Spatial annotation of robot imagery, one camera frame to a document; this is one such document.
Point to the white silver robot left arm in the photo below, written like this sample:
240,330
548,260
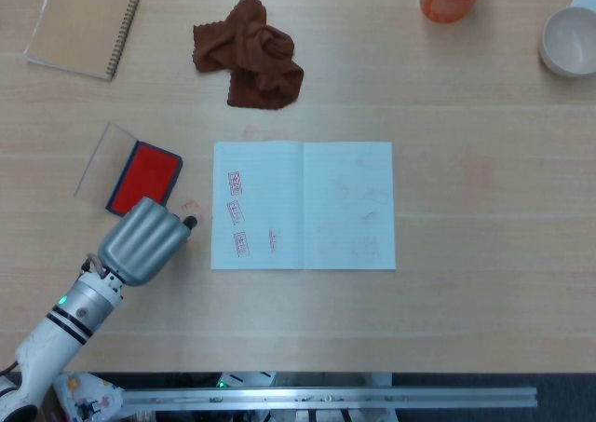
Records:
56,338

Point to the aluminium rail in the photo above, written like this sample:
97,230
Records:
326,398

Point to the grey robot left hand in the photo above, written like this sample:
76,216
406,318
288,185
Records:
139,240

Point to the brown crumpled cloth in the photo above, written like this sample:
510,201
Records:
256,58

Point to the open lined white notebook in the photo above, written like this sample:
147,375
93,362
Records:
326,208

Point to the white ceramic bowl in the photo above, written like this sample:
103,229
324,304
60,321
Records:
568,42

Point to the red ink stamp pad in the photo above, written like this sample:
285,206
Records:
149,170

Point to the kraft spiral notebook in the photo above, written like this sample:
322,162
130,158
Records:
79,21

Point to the white sticker-covered robot base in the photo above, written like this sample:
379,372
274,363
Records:
93,396

